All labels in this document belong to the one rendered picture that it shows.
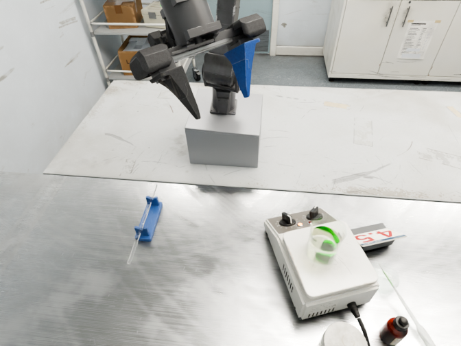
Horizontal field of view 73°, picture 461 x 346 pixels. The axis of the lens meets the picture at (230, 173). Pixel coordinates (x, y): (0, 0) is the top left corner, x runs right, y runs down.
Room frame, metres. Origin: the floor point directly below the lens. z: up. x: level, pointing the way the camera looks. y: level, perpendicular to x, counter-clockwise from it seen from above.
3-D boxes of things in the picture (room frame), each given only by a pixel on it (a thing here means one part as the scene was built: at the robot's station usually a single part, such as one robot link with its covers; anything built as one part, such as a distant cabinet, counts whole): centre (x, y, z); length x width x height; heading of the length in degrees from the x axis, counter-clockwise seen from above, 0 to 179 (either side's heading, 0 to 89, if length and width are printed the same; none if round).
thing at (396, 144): (0.73, -0.15, 0.45); 1.20 x 0.48 x 0.90; 82
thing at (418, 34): (2.45, -1.52, 0.40); 0.24 x 0.01 x 0.30; 82
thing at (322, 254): (0.26, -0.14, 1.02); 0.06 x 0.05 x 0.08; 122
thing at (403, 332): (0.16, -0.25, 0.94); 0.03 x 0.03 x 0.07
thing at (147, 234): (0.41, 0.18, 0.92); 0.10 x 0.03 x 0.04; 173
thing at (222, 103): (0.67, 0.01, 1.04); 0.07 x 0.07 x 0.06; 84
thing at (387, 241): (0.34, -0.28, 0.92); 0.09 x 0.06 x 0.04; 101
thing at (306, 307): (0.29, -0.15, 0.94); 0.22 x 0.13 x 0.08; 11
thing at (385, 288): (0.26, -0.26, 0.91); 0.06 x 0.06 x 0.02
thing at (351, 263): (0.26, -0.15, 0.98); 0.12 x 0.12 x 0.01; 11
